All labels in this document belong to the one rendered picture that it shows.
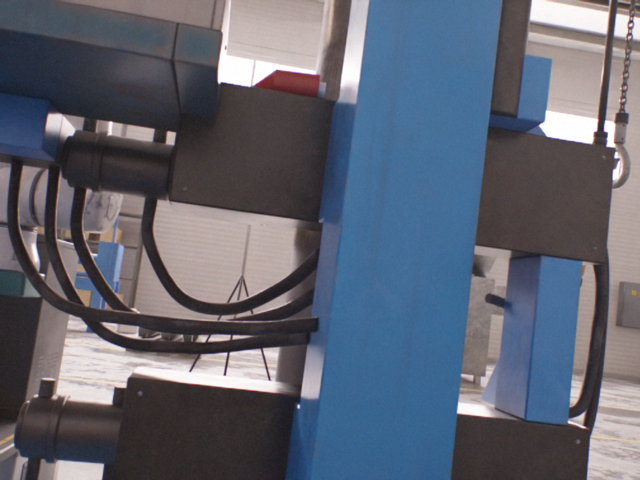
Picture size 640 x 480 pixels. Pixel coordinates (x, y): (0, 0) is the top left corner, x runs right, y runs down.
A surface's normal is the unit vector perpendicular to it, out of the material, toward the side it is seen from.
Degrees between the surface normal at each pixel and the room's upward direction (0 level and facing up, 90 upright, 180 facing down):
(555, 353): 90
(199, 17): 90
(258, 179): 90
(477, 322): 90
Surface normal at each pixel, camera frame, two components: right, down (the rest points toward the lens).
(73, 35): 0.15, -0.07
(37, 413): 0.19, -0.61
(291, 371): -0.66, -0.15
